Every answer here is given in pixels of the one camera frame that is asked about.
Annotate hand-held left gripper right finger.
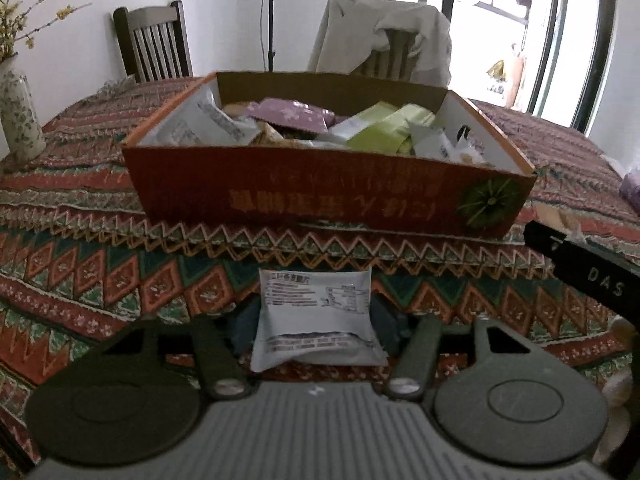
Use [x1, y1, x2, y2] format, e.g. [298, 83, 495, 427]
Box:
[372, 302, 546, 402]

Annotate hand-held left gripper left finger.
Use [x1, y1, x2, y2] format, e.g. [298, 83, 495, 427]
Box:
[97, 300, 261, 402]

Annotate orange cardboard box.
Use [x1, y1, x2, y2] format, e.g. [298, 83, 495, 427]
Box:
[122, 71, 538, 240]

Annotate clear cracker packet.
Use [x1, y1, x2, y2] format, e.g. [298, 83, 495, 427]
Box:
[222, 102, 302, 149]
[414, 126, 496, 167]

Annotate yellow-green snack packet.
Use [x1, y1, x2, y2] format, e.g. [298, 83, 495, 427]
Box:
[329, 101, 439, 154]

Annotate purple snack packet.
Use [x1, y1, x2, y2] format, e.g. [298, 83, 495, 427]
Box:
[248, 98, 337, 134]

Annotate purple tissue pack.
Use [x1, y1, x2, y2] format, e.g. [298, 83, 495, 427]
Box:
[617, 170, 640, 207]

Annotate patterned tablecloth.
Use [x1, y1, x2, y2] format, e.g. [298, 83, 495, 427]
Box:
[0, 75, 640, 480]

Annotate wooden board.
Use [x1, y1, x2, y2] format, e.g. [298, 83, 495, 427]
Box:
[507, 44, 527, 107]

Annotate yellow bag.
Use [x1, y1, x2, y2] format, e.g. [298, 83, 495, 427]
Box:
[487, 59, 508, 95]

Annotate dark wooden chair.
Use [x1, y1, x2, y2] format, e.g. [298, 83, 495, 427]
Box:
[113, 0, 195, 84]
[364, 27, 422, 81]

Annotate crumpled clear plastic wrapper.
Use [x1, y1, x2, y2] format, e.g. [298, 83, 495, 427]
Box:
[99, 77, 139, 96]

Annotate floral ceramic vase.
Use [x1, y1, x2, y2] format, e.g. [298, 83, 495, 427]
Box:
[0, 55, 47, 162]

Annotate black light stand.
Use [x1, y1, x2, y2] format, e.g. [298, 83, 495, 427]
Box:
[260, 0, 279, 74]

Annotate yellow flower branches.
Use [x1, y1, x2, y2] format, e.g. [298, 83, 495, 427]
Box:
[0, 0, 93, 61]

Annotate black sliding door frame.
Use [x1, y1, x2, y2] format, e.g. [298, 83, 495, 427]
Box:
[332, 0, 622, 137]

